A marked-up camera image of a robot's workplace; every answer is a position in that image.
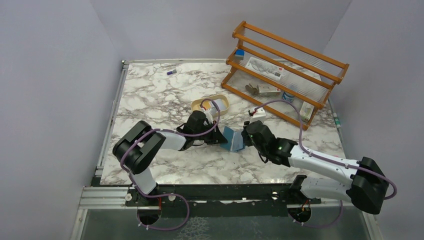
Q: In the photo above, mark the blue grey block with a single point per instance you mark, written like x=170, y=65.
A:
x=239, y=54

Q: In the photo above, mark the blue white small jar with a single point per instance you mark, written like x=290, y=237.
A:
x=288, y=97

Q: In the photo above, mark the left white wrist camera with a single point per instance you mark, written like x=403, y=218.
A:
x=208, y=119

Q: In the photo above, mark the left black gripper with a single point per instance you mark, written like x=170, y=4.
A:
x=217, y=137

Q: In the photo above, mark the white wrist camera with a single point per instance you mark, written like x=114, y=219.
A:
x=208, y=119
x=257, y=115

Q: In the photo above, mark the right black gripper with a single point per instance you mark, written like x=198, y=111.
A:
x=245, y=134

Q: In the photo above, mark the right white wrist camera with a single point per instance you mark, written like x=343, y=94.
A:
x=257, y=115

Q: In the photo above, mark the beige oval tray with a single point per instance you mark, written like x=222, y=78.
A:
x=195, y=104

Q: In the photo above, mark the grey card with black stripe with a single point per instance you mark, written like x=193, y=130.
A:
x=221, y=104

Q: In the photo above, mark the small purple white object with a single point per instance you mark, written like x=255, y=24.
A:
x=171, y=72

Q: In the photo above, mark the blue leather card holder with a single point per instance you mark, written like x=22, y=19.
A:
x=234, y=139

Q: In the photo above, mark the small grey cardboard box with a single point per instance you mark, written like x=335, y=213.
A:
x=267, y=90

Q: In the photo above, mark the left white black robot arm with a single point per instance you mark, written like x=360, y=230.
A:
x=136, y=150

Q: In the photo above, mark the grey metal clip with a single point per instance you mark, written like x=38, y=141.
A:
x=253, y=90

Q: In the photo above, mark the white printed flat package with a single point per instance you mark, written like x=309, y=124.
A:
x=265, y=68

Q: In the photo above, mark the small white green box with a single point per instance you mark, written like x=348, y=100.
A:
x=306, y=111

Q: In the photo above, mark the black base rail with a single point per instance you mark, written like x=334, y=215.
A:
x=199, y=200

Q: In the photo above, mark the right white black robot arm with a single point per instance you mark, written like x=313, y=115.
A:
x=360, y=182

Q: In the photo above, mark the green white marker pen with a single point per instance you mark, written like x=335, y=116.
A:
x=336, y=120

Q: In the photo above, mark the orange wooden shelf rack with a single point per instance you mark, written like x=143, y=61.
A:
x=308, y=75

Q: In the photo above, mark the yellow card with black stripe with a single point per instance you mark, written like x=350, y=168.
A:
x=206, y=106

